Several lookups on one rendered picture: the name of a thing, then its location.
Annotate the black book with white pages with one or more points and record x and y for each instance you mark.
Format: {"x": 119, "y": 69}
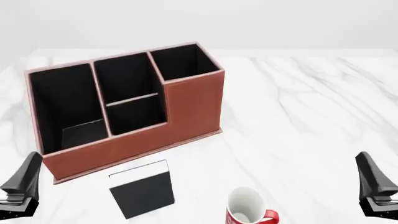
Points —
{"x": 143, "y": 193}

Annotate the red and white mug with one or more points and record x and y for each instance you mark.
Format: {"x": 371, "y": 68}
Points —
{"x": 245, "y": 207}

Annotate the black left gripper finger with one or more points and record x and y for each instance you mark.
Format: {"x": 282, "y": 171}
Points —
{"x": 26, "y": 175}

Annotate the red-brown desk caddy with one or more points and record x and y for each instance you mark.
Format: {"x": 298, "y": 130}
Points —
{"x": 192, "y": 105}

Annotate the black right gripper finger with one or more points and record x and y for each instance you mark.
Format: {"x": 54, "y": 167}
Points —
{"x": 373, "y": 177}

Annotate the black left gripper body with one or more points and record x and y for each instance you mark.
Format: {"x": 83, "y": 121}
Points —
{"x": 18, "y": 207}

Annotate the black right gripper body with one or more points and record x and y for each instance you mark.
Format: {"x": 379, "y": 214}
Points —
{"x": 379, "y": 207}

